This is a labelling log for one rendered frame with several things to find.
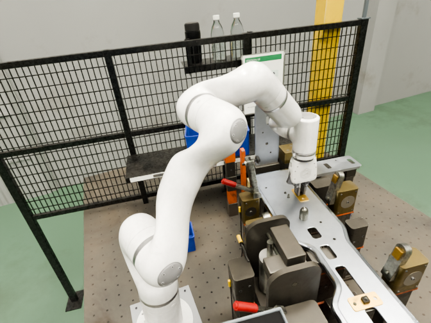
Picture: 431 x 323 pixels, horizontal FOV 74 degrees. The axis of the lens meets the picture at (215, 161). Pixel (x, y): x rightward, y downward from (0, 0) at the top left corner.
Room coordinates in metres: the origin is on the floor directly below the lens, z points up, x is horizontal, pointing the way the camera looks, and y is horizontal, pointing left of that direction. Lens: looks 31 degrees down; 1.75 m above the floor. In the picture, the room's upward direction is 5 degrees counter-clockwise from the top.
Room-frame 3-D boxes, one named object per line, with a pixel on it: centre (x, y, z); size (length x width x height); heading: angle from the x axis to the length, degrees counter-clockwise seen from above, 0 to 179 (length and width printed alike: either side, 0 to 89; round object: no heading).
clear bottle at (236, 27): (1.54, -0.16, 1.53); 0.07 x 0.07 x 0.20
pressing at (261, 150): (1.17, -0.24, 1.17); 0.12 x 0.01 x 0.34; 100
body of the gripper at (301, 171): (0.91, -0.33, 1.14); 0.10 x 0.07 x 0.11; 100
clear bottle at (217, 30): (1.52, -0.07, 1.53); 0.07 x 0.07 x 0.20
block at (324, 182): (1.01, -0.47, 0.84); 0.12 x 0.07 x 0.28; 100
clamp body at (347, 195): (0.89, -0.50, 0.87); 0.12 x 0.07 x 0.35; 100
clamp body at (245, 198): (0.87, -0.10, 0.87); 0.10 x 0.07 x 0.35; 100
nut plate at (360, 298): (0.44, -0.36, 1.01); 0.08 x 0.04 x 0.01; 99
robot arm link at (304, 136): (0.92, -0.33, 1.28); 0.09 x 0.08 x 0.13; 37
